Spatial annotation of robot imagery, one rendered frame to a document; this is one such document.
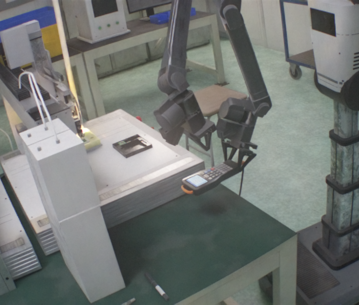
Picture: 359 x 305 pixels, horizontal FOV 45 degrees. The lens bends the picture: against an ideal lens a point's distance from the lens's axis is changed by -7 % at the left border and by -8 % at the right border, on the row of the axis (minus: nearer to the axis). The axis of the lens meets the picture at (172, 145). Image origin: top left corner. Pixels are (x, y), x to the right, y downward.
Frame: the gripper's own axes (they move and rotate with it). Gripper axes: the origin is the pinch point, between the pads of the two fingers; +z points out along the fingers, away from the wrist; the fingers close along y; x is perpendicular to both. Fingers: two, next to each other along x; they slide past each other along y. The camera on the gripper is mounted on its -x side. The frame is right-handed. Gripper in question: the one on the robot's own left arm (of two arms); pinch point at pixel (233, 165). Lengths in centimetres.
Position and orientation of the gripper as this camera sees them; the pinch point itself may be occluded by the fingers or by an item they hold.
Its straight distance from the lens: 154.9
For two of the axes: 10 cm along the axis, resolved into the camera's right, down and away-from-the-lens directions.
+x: 8.0, 1.2, 5.8
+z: -2.8, 9.4, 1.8
